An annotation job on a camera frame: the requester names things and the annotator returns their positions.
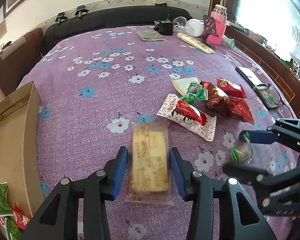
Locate green clear cracker packet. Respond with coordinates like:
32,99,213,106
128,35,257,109
231,132,253,165

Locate dark red candy packet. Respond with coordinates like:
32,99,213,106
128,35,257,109
200,81,254,124

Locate bright red snack packet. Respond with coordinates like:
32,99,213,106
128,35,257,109
217,79,247,99

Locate clear yellow cake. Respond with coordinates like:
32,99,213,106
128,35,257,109
125,122,174,206

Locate small green snack packet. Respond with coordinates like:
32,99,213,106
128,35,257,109
180,88,209,105

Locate white red snack packet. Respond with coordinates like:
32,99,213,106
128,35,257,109
157,94,217,142

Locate cream white snack packet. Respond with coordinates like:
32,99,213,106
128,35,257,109
172,77,200,96

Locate black smartphone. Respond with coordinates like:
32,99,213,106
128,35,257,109
236,67,281,109

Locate eyeglasses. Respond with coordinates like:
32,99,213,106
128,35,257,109
253,83,295,119

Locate brown cardboard tray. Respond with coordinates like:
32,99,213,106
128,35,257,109
0,82,44,218

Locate cream tube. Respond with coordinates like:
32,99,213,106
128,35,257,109
177,33,215,54

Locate black phone stand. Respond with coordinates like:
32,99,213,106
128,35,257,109
203,15,219,43

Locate pink covered glass bottle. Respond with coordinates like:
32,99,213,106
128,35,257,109
206,4,227,46

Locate white jar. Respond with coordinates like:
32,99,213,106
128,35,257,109
186,18,204,37

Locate purple floral tablecloth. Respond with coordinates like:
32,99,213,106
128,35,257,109
19,26,293,239

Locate brown red armchair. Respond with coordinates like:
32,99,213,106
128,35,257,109
0,28,43,101

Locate black ashtray cup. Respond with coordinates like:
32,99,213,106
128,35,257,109
153,15,174,36

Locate small olive notebook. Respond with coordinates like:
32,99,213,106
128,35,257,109
136,30,166,41

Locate black sofa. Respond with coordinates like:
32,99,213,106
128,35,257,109
43,5,192,54

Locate black clip device left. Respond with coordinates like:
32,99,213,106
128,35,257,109
55,12,68,24

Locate black clip device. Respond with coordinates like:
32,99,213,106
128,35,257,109
55,12,68,24
75,5,89,18

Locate black clip device right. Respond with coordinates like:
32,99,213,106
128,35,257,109
75,5,89,18

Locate small wall plaque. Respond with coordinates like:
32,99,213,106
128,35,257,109
0,20,7,40

